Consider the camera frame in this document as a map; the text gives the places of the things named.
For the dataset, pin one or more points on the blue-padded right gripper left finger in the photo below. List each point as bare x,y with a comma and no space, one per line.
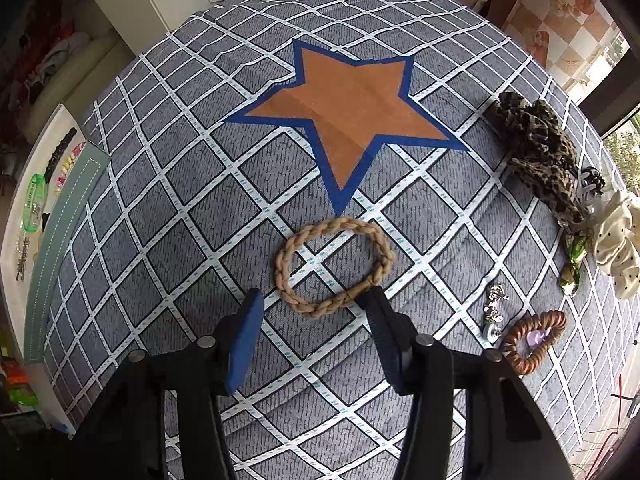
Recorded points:
236,336

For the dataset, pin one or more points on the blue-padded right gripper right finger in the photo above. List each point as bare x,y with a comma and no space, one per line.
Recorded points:
412,362

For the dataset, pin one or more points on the small silver charm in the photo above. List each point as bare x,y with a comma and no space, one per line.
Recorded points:
493,318

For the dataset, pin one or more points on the green translucent bangle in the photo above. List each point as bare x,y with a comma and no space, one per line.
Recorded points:
36,198

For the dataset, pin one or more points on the beige jewelry tray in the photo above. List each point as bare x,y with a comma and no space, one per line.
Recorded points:
31,262

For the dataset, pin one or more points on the grey checked tablecloth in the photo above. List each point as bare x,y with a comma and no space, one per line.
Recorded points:
192,210

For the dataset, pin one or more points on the green leaf hair clip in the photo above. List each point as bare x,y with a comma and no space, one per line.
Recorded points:
575,248

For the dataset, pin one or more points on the cream polka dot scrunchie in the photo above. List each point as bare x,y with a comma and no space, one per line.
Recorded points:
616,242

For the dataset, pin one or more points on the leopard print scrunchie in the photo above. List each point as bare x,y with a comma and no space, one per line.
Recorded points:
542,154

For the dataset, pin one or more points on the small black claw clip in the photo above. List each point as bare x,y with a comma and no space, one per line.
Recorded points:
590,181

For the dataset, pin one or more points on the orange star patch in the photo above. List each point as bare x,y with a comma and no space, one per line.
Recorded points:
348,110

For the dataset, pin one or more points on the black beaded hair clip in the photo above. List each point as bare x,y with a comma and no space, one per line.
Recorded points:
57,154

